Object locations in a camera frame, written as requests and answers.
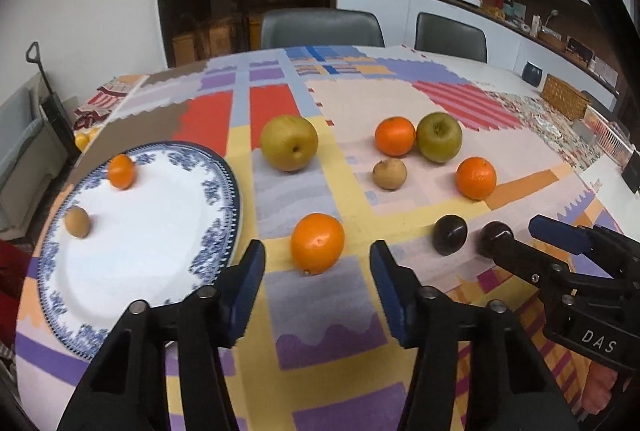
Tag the grey sofa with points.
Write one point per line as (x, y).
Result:
(20, 146)

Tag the white plastic basket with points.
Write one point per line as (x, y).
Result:
(605, 133)

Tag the blue patterned white plate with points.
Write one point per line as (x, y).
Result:
(150, 241)

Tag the large yellow pear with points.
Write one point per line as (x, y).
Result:
(289, 143)

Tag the dark plum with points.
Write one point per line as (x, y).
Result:
(450, 236)
(492, 233)

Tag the patchwork tablecloth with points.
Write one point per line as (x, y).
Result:
(350, 211)

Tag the grey chair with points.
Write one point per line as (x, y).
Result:
(450, 36)
(320, 28)

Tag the green apple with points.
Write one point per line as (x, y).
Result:
(439, 137)

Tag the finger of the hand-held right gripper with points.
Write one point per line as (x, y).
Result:
(560, 232)
(525, 263)

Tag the black upright vacuum cleaner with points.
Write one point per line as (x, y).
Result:
(52, 111)

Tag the person's right hand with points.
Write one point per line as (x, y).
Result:
(597, 386)

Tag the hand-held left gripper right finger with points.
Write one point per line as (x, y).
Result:
(387, 283)

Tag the floral cloth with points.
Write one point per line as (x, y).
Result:
(535, 118)

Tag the red cloth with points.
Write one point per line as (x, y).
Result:
(11, 286)

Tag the orange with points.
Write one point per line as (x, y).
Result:
(476, 178)
(395, 136)
(318, 243)

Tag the wicker basket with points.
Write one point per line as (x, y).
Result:
(565, 97)

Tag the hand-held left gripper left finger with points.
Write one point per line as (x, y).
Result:
(250, 283)

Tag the red striped apron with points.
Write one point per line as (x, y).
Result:
(102, 103)

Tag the small mandarin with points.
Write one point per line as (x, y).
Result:
(121, 171)

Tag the dark blue jar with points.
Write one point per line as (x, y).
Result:
(531, 73)

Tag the small tan round fruit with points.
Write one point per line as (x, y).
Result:
(389, 173)

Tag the brown kiwi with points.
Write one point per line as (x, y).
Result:
(77, 222)

